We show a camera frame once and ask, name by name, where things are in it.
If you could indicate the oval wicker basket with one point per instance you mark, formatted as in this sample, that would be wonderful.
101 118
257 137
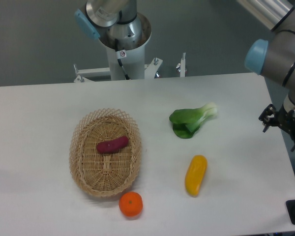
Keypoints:
105 175

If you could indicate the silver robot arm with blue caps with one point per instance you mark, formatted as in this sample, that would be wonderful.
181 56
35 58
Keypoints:
273 59

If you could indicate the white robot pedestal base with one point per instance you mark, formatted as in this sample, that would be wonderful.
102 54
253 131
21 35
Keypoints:
125 49

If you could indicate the yellow orange mango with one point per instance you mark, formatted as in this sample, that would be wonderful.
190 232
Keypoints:
195 175

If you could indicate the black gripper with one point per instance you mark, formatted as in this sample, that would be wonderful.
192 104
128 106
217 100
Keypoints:
283 118

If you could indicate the purple sweet potato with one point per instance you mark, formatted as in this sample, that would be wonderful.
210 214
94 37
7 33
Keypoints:
112 145

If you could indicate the green bok choy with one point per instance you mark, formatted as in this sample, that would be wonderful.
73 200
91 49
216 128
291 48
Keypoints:
186 122

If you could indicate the orange tangerine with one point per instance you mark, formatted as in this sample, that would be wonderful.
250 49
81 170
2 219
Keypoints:
131 204

